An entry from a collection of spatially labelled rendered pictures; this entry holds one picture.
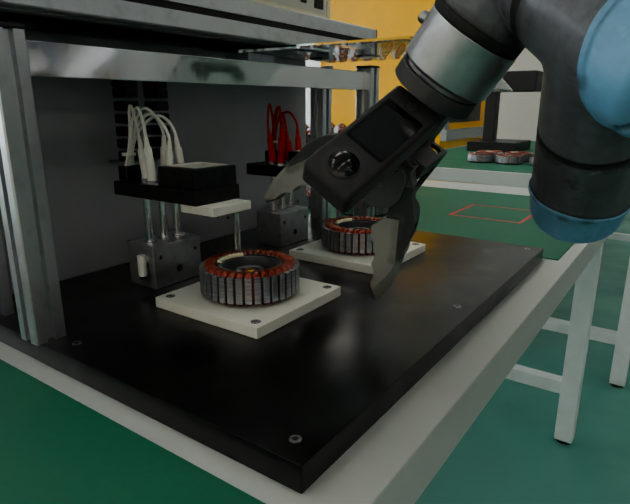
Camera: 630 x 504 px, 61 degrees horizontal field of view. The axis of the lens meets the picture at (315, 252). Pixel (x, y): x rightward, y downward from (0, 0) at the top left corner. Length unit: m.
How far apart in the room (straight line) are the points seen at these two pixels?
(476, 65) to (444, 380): 0.27
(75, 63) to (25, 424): 0.32
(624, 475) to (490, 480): 0.38
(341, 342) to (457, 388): 0.11
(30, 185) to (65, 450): 0.24
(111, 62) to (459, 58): 0.34
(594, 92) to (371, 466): 0.27
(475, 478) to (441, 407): 1.18
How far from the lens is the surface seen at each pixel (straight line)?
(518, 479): 1.68
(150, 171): 0.66
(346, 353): 0.49
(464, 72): 0.42
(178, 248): 0.69
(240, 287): 0.56
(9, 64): 0.54
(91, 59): 0.58
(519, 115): 5.94
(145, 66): 0.62
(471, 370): 0.53
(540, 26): 0.37
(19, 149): 0.53
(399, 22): 4.41
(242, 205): 0.62
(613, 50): 0.33
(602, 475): 1.78
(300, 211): 0.87
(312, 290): 0.61
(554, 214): 0.45
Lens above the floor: 0.99
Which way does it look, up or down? 16 degrees down
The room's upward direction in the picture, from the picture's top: straight up
